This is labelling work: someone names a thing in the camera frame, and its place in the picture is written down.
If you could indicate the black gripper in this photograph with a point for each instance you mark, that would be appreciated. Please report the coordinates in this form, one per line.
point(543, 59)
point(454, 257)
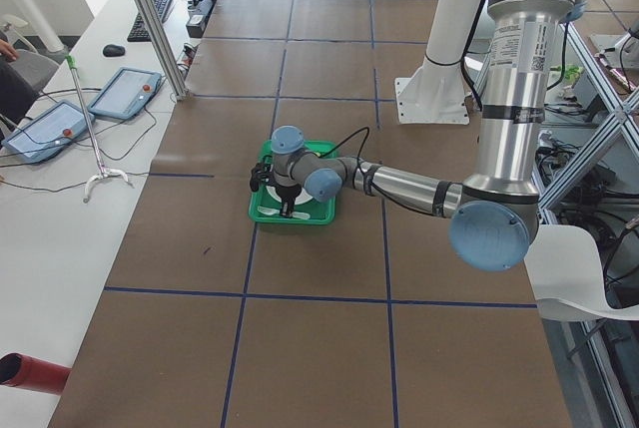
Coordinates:
point(288, 194)

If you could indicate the translucent pale green fork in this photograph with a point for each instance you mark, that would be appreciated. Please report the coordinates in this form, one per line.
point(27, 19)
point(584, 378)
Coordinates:
point(274, 212)

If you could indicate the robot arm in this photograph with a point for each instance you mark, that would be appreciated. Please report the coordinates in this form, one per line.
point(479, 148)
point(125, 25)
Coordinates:
point(493, 212)

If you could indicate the white round plate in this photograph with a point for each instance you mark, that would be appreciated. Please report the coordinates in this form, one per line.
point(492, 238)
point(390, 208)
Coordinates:
point(301, 199)

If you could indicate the green plastic tray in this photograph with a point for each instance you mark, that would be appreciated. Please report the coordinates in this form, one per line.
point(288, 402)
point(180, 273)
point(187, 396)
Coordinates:
point(265, 203)

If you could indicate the brown paper table cover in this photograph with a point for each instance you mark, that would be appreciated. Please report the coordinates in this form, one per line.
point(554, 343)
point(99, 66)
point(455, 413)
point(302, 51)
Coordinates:
point(208, 319)

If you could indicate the far blue teach pendant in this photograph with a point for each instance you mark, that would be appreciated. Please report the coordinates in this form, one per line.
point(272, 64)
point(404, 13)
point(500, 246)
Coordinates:
point(126, 94)

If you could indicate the blue teach pendant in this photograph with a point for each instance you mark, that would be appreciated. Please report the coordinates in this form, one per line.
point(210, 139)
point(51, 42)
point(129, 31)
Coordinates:
point(48, 134)
point(126, 94)

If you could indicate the black computer mouse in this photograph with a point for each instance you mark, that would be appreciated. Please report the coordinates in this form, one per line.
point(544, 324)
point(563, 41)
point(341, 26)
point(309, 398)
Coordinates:
point(113, 50)

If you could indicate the near blue teach pendant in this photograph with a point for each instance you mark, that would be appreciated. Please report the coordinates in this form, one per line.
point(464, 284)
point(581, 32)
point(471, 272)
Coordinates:
point(48, 134)

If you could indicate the metal reacher grabber stick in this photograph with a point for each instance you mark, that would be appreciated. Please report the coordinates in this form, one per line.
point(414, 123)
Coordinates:
point(104, 172)

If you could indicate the white chair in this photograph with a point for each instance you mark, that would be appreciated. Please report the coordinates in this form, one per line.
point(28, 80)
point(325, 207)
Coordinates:
point(35, 68)

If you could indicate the red cylinder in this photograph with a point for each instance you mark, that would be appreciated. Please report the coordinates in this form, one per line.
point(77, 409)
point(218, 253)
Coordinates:
point(29, 373)

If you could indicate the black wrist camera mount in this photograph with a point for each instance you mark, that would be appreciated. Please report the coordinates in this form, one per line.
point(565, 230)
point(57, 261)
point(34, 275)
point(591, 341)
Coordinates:
point(261, 175)

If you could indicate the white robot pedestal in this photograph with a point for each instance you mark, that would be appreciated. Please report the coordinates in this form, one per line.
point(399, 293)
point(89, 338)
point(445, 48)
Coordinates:
point(434, 94)

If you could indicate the aluminium frame post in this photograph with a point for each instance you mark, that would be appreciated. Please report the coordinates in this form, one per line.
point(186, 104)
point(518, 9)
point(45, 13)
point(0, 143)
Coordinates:
point(162, 48)

